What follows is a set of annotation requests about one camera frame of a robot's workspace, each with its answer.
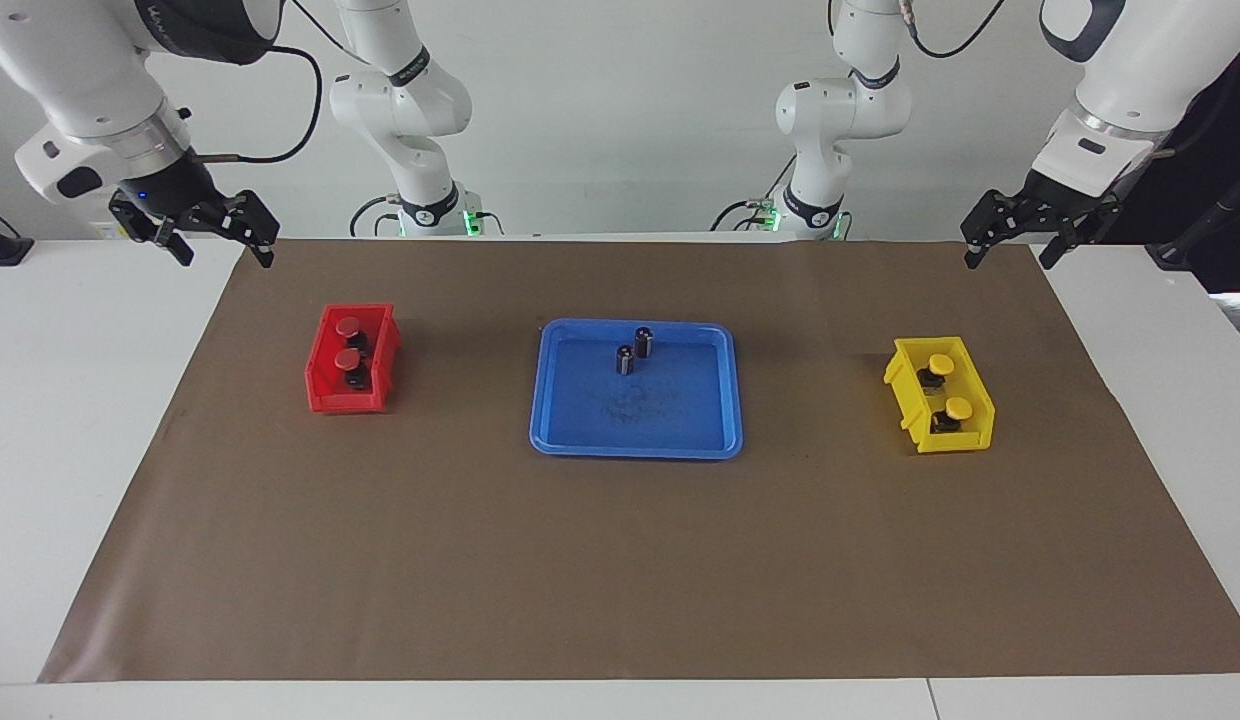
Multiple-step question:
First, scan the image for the black left base cable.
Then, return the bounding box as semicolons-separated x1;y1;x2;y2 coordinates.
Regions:
710;155;796;233

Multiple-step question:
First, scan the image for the black background panel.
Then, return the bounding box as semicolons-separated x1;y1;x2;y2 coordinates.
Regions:
1120;50;1240;293

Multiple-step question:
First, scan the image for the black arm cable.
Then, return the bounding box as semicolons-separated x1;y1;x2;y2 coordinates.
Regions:
905;0;1006;59
185;0;371;164

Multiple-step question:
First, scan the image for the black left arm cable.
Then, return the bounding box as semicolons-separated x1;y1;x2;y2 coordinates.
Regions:
905;0;1006;59

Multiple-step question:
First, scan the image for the blue plastic tray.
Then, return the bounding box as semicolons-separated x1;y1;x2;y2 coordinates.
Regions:
529;318;744;461

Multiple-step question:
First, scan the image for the black stand base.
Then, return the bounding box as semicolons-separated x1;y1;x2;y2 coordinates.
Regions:
0;205;34;268

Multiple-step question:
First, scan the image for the brown paper mat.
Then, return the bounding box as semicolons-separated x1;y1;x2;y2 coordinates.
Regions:
38;238;1240;684

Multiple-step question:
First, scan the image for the yellow plastic bin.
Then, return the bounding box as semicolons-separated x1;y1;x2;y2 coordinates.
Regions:
884;336;996;455

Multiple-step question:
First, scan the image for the black base cable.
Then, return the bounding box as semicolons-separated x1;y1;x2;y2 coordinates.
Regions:
348;195;406;239
710;155;796;233

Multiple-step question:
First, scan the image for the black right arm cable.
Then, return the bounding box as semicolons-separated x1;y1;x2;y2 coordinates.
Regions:
185;0;371;164

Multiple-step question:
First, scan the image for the red plastic bin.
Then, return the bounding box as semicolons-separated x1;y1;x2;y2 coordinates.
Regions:
305;303;402;414

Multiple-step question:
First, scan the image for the black right base cable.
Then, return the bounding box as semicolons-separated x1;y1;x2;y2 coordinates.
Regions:
348;195;406;239

